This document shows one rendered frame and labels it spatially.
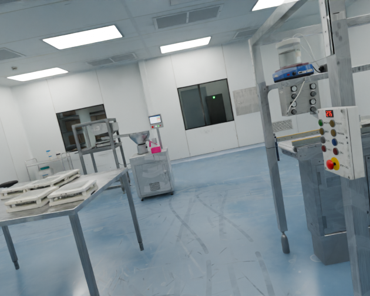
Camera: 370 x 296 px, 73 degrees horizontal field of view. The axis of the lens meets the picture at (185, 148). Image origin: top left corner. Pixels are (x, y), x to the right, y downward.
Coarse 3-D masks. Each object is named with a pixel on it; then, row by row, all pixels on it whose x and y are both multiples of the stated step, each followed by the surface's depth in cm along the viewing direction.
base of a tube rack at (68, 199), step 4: (92, 188) 178; (96, 188) 182; (88, 192) 169; (76, 196) 164; (80, 196) 162; (84, 196) 162; (88, 196) 165; (56, 200) 163; (60, 200) 161; (64, 200) 162; (68, 200) 162; (72, 200) 162; (76, 200) 162; (52, 204) 161; (56, 204) 162
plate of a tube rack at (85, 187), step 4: (92, 180) 182; (88, 184) 170; (92, 184) 176; (80, 188) 164; (84, 188) 162; (88, 188) 167; (60, 192) 164; (64, 192) 162; (68, 192) 161; (72, 192) 161; (76, 192) 161; (48, 196) 161; (52, 196) 161; (56, 196) 161
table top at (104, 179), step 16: (80, 176) 254; (96, 176) 236; (112, 176) 221; (96, 192) 178; (0, 208) 183; (32, 208) 165; (48, 208) 157; (64, 208) 150; (80, 208) 154; (0, 224) 151
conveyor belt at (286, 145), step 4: (364, 132) 170; (368, 132) 170; (308, 136) 195; (312, 136) 191; (288, 140) 194; (292, 140) 191; (280, 144) 191; (284, 144) 184; (288, 144) 179; (304, 144) 170; (284, 148) 183; (288, 148) 176; (292, 148) 170; (292, 152) 172; (296, 152) 171
